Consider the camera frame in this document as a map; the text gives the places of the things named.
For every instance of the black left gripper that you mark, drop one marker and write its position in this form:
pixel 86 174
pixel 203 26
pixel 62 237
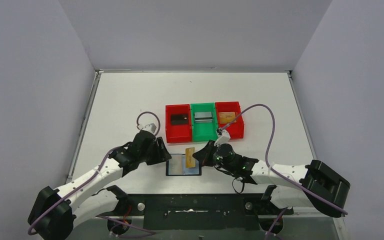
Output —
pixel 157 151

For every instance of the aluminium frame rail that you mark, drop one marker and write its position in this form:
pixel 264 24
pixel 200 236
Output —
pixel 148 205

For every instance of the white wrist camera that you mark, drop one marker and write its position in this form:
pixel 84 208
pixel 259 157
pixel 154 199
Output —
pixel 151 128
pixel 223 137

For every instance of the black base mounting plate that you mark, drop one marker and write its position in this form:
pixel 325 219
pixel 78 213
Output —
pixel 207 221

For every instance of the gold card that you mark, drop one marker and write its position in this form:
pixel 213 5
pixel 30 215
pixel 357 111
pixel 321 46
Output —
pixel 175 165
pixel 225 117
pixel 190 161

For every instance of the red plastic bin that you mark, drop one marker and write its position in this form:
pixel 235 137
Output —
pixel 237 129
pixel 181 133

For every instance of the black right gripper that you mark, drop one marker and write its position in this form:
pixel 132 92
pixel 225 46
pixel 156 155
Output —
pixel 208 154

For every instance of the gold card in bin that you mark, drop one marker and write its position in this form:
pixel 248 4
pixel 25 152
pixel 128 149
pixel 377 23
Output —
pixel 225 117

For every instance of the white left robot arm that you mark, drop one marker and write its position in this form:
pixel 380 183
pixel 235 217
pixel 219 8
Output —
pixel 56 212

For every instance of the black leather card holder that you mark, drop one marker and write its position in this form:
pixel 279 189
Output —
pixel 197 171

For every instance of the silver card in bin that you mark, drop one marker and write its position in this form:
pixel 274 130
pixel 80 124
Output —
pixel 203 117

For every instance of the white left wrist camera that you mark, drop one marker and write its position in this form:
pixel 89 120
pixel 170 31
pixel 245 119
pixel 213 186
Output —
pixel 151 128

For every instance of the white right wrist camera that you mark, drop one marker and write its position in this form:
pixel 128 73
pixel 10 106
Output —
pixel 223 137

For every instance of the right red plastic bin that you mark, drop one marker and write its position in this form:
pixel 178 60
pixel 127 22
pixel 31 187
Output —
pixel 237 129

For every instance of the black credit card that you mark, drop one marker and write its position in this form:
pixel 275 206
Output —
pixel 179 119

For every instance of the green plastic bin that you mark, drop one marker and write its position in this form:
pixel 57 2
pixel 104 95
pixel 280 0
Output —
pixel 203 132

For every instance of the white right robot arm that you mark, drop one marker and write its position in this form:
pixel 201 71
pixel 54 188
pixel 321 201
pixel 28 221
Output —
pixel 313 185

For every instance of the left red plastic bin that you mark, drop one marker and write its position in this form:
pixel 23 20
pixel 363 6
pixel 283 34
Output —
pixel 181 133

